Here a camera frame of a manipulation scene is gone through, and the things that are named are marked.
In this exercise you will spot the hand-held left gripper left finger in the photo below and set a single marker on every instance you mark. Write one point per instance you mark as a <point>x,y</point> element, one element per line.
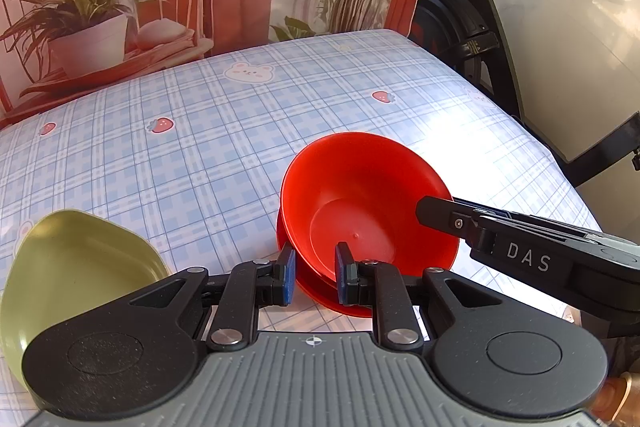
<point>286,277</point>

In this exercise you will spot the red plastic bowl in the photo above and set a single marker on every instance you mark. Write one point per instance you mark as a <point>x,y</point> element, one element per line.
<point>320,293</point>
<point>360,177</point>

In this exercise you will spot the black exercise bike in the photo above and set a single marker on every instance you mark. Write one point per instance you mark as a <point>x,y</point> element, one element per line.
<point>465,27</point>

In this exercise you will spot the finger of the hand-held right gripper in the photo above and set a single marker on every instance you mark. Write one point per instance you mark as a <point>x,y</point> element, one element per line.
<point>530,222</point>
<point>442,214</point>

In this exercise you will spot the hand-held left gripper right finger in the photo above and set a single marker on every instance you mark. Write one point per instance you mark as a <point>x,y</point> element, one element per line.
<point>343,279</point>

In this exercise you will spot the olive green square plate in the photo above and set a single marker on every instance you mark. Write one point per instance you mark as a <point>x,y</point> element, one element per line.
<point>75,257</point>

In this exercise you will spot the blue plaid tablecloth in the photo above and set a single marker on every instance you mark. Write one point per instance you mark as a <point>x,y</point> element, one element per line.
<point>200,157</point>

